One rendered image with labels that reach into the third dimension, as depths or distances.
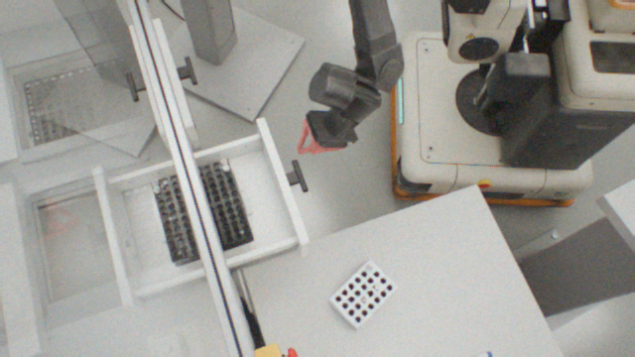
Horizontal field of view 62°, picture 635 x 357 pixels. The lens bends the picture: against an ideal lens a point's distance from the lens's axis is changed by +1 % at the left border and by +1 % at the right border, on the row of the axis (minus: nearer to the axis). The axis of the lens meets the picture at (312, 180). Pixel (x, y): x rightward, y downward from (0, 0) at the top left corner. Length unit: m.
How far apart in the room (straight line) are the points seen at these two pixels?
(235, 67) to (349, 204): 0.74
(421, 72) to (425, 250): 0.93
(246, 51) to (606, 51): 1.36
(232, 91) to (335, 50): 0.49
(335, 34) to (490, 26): 1.06
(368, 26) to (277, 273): 0.57
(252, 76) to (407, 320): 1.35
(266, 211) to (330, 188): 0.94
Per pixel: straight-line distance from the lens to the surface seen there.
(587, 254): 1.66
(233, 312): 0.94
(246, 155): 1.19
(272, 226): 1.12
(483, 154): 1.90
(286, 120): 2.17
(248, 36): 2.35
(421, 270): 1.21
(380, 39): 0.91
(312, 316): 1.16
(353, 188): 2.06
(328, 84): 0.89
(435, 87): 1.98
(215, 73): 2.25
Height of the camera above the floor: 1.91
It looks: 68 degrees down
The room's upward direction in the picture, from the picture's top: 5 degrees clockwise
